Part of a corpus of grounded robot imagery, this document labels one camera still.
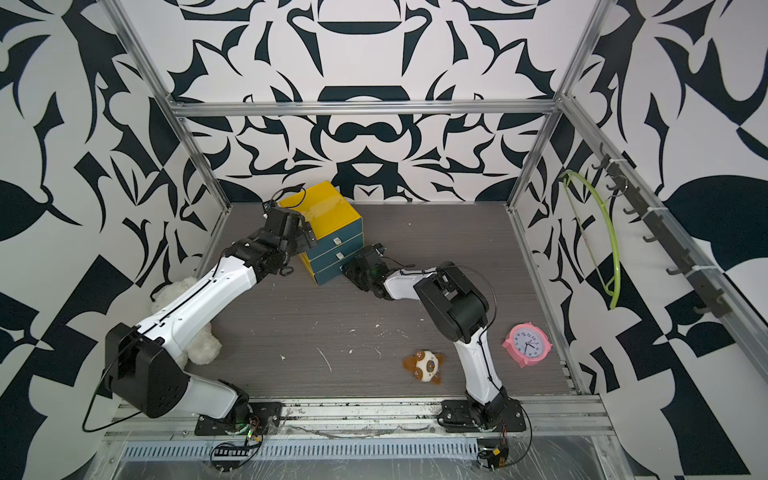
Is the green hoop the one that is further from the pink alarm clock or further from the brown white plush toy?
the brown white plush toy

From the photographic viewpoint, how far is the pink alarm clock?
0.83 m

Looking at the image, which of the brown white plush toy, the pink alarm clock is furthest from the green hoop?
the brown white plush toy

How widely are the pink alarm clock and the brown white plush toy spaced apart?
20 cm

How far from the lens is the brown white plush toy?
2.65 feet
